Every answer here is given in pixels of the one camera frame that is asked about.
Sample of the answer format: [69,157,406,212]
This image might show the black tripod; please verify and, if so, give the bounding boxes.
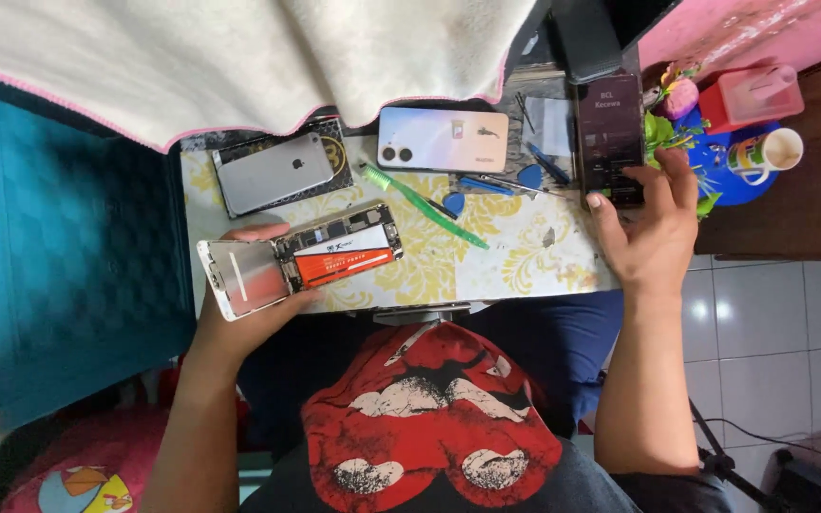
[687,397,785,513]

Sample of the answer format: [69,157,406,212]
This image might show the pink pillow with cartoon bird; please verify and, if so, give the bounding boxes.
[0,402,172,513]

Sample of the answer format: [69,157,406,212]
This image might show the blue plate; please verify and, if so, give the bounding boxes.
[686,107,783,208]

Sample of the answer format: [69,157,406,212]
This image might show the white mug with colourful print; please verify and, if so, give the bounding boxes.
[726,127,805,188]

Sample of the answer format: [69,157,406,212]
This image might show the black cable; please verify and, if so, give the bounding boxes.
[701,416,821,471]

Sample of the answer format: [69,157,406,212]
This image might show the black bag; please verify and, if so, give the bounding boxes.
[765,447,821,513]

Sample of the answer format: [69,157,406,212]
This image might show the orange and white phone battery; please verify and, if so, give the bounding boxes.
[292,224,396,289]

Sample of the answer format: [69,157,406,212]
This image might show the black monitor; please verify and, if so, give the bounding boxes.
[601,0,685,52]

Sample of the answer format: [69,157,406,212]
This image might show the black leather wallet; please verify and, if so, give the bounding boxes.
[548,0,627,86]

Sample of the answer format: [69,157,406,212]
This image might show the pearl gradient smartphone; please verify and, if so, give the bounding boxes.
[377,106,510,175]

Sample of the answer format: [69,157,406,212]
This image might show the black smartphone with lit screen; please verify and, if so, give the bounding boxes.
[573,70,648,212]

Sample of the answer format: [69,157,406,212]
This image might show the grey smartphone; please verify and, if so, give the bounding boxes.
[212,131,336,218]

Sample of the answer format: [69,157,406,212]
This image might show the person's left hand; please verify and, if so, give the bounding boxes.
[193,223,326,363]

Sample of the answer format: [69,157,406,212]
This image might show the red box with clear lid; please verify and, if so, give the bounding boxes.
[697,63,806,135]

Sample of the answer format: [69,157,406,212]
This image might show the person's right hand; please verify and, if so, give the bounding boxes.
[586,147,701,295]

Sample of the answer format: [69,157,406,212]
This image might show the teal foam mat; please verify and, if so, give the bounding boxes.
[0,63,199,433]

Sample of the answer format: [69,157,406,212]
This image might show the black tweezers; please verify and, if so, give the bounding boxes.
[513,91,537,136]

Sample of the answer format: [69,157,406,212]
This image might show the yellow floral tablecloth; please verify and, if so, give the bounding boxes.
[180,133,623,316]

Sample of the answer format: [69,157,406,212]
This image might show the white blanket with pink edge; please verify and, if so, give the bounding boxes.
[0,0,541,155]

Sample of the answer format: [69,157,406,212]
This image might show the silver smartphone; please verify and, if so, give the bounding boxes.
[196,202,405,323]

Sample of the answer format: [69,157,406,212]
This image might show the blue handled screwdriver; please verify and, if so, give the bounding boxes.
[458,175,516,198]

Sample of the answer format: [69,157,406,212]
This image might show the pink artificial flower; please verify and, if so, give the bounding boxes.
[640,60,724,220]

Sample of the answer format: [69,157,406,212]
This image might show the blue shorts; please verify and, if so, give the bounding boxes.
[453,288,627,441]

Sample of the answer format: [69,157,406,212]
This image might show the black shirt with red print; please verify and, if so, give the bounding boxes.
[238,319,735,513]

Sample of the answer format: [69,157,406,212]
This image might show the clear plastic sheet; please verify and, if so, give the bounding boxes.
[522,95,576,159]

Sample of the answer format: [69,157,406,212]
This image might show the metal tweezers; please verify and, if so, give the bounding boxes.
[480,174,570,200]

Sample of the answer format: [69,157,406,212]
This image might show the green toothbrush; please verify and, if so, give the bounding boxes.
[359,161,490,251]

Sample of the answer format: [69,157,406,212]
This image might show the blue plastic spudger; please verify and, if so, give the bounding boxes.
[525,141,573,187]

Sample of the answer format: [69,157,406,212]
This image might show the brown wooden table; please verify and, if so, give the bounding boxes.
[640,41,821,262]

